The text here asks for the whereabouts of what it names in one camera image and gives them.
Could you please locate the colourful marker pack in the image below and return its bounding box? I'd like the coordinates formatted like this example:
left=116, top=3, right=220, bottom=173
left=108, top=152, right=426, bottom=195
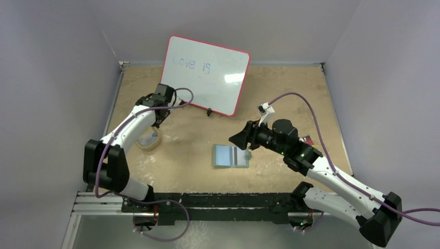
left=301, top=135, right=315, bottom=147

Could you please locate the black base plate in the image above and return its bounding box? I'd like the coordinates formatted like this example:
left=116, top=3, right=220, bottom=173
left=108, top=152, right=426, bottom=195
left=121, top=192, right=321, bottom=226

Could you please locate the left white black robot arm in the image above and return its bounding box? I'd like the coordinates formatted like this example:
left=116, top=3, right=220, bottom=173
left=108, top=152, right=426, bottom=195
left=83, top=84, right=180, bottom=212

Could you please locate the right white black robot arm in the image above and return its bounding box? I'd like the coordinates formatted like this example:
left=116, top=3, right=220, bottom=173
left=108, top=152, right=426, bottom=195
left=229, top=119, right=403, bottom=247

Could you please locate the loose VIP card in tray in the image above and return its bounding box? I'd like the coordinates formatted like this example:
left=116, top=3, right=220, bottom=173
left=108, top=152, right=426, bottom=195
left=136, top=132, right=158, bottom=147

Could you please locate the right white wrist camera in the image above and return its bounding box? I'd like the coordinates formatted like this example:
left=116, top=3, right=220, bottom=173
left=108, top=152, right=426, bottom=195
left=258, top=102, right=275, bottom=127

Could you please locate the white board with red frame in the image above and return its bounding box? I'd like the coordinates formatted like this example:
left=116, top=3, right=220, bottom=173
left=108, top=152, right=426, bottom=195
left=160, top=35, right=251, bottom=116

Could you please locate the gold oval metal tray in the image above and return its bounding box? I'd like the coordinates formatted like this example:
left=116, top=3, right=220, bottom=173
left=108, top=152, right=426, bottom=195
left=135, top=127, right=161, bottom=151

